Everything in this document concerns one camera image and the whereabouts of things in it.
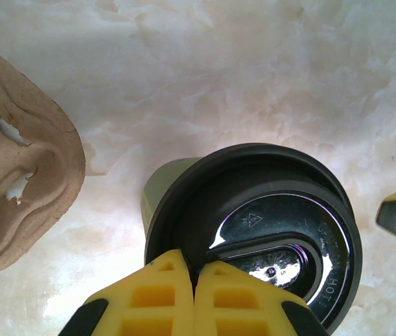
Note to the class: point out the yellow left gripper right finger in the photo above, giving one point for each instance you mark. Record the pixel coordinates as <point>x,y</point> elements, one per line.
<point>239,301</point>

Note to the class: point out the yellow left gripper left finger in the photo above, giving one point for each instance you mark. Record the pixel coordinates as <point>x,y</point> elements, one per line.
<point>155,301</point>

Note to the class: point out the black plastic cup lid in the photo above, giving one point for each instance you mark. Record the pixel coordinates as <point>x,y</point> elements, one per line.
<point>271,217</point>

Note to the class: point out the brown pulp cup carrier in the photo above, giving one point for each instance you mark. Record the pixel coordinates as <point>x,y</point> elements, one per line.
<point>26,157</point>

